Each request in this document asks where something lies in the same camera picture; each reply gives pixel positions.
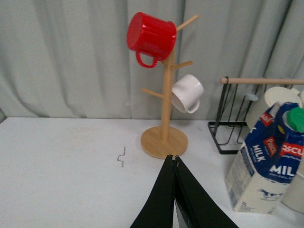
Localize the blue white milk carton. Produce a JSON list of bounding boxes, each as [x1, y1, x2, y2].
[[225, 102, 304, 214]]

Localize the cream ribbed cup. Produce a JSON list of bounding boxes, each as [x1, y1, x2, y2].
[[282, 161, 304, 214], [246, 86, 303, 129]]

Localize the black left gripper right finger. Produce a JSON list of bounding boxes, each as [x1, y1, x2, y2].
[[173, 157, 237, 228]]

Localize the grey curtain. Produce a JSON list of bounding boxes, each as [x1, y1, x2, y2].
[[0, 0, 304, 120]]

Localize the wooden mug tree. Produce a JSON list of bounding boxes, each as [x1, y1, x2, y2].
[[140, 14, 199, 159]]

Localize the red mug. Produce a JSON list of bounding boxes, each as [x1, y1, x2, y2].
[[126, 12, 177, 68]]

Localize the black wire rack wooden handle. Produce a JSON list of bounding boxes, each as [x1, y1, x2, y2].
[[208, 77, 304, 154]]

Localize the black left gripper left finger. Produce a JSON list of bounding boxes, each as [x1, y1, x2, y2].
[[131, 155, 175, 228]]

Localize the white mug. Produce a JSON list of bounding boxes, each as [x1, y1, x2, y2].
[[171, 74, 204, 114]]

